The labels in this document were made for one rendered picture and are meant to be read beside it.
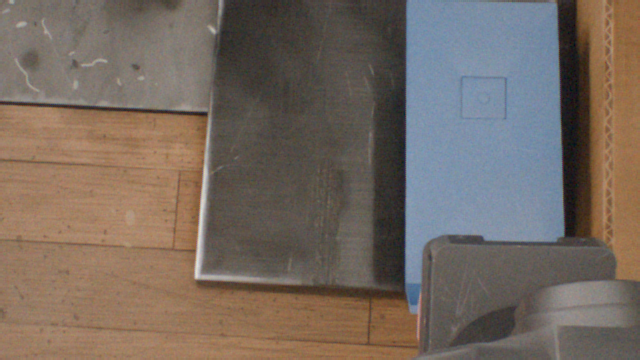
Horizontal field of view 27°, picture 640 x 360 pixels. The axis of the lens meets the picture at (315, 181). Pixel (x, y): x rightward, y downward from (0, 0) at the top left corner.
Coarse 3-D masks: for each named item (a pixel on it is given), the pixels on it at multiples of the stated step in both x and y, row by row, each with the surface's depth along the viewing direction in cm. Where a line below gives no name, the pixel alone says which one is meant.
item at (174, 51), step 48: (0, 0) 70; (48, 0) 70; (96, 0) 70; (144, 0) 70; (192, 0) 70; (0, 48) 69; (48, 48) 69; (96, 48) 69; (144, 48) 69; (192, 48) 69; (0, 96) 68; (48, 96) 68; (96, 96) 68; (144, 96) 68; (192, 96) 68
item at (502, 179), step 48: (432, 0) 63; (432, 48) 62; (480, 48) 62; (528, 48) 62; (432, 96) 62; (528, 96) 62; (432, 144) 61; (480, 144) 61; (528, 144) 61; (432, 192) 60; (480, 192) 60; (528, 192) 60; (528, 240) 60
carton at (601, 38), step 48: (576, 0) 69; (624, 0) 69; (576, 48) 69; (624, 48) 69; (576, 96) 68; (624, 96) 68; (576, 144) 67; (624, 144) 67; (576, 192) 66; (624, 192) 66; (624, 240) 66
